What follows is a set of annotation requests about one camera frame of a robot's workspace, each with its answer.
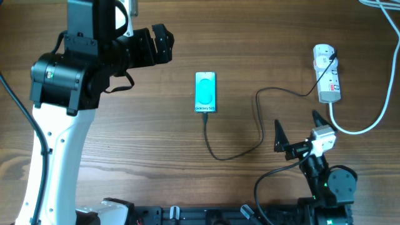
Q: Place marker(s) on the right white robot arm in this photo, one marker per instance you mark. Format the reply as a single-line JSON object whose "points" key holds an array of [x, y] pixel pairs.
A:
{"points": [[332, 187]]}

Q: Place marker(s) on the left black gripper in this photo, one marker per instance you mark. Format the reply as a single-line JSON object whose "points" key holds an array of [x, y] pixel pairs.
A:
{"points": [[147, 56]]}

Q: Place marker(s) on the blue screen smartphone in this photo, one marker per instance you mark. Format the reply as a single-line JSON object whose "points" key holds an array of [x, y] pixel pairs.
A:
{"points": [[205, 92]]}

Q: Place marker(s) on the white charger adapter plug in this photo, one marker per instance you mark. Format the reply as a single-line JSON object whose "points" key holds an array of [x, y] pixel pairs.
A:
{"points": [[323, 62]]}

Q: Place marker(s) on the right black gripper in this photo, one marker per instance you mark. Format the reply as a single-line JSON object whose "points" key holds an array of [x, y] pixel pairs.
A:
{"points": [[282, 144]]}

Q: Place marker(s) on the white power strip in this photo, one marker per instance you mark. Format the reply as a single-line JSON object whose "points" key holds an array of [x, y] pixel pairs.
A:
{"points": [[328, 87]]}

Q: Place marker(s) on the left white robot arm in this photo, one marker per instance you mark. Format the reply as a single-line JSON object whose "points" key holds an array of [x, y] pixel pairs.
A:
{"points": [[99, 43]]}

